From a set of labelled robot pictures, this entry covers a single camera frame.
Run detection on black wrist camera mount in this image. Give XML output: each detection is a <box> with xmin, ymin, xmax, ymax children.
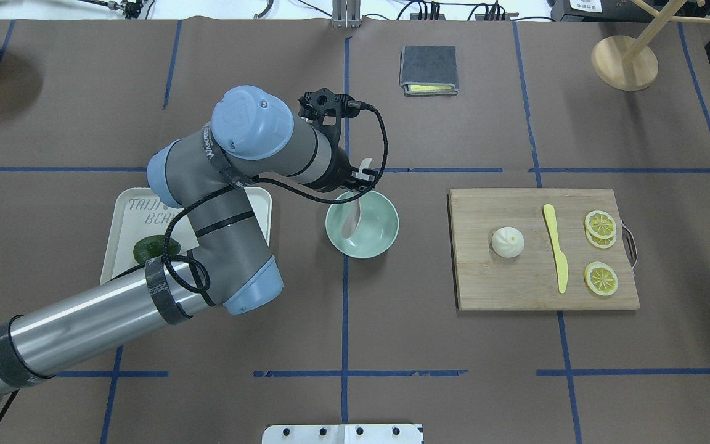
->
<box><xmin>298</xmin><ymin>88</ymin><xmax>359</xmax><ymax>146</ymax></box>

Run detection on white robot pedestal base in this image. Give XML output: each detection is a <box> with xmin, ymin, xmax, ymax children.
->
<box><xmin>261</xmin><ymin>423</ymin><xmax>425</xmax><ymax>443</ymax></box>

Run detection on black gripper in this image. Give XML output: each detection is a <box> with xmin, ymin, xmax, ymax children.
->
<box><xmin>315</xmin><ymin>139</ymin><xmax>375</xmax><ymax>193</ymax></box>

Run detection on grey yellow folded cloth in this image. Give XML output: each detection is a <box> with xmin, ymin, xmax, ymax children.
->
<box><xmin>398</xmin><ymin>45</ymin><xmax>459</xmax><ymax>96</ymax></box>

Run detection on wooden mug tree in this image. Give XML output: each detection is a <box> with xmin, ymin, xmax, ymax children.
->
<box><xmin>590</xmin><ymin>1</ymin><xmax>710</xmax><ymax>92</ymax></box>

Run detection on white steamed bun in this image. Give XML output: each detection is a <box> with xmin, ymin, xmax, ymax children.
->
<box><xmin>491</xmin><ymin>226</ymin><xmax>525</xmax><ymax>258</ymax></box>

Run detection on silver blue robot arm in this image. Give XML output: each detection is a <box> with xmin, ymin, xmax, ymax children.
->
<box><xmin>0</xmin><ymin>85</ymin><xmax>382</xmax><ymax>402</ymax></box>

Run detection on white bear tray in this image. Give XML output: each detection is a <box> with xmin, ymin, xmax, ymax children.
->
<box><xmin>100</xmin><ymin>187</ymin><xmax>273</xmax><ymax>284</ymax></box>

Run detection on mint green bowl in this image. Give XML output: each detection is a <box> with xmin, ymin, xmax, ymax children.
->
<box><xmin>325</xmin><ymin>191</ymin><xmax>400</xmax><ymax>259</ymax></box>

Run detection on bamboo cutting board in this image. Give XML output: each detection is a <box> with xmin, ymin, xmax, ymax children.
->
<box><xmin>448</xmin><ymin>188</ymin><xmax>640</xmax><ymax>310</ymax></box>

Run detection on lemon slice lower stacked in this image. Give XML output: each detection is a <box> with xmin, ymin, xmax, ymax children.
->
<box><xmin>586</xmin><ymin>232</ymin><xmax>617</xmax><ymax>249</ymax></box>

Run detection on single lemon slice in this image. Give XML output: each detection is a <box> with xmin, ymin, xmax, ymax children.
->
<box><xmin>584</xmin><ymin>261</ymin><xmax>619</xmax><ymax>296</ymax></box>

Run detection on green avocado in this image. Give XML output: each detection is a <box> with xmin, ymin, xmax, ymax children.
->
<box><xmin>132</xmin><ymin>235</ymin><xmax>181</xmax><ymax>265</ymax></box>

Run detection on black camera cable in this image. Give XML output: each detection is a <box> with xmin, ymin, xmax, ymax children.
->
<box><xmin>161</xmin><ymin>99</ymin><xmax>389</xmax><ymax>309</ymax></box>

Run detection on yellow plastic knife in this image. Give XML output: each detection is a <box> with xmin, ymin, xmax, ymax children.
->
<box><xmin>542</xmin><ymin>203</ymin><xmax>569</xmax><ymax>294</ymax></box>

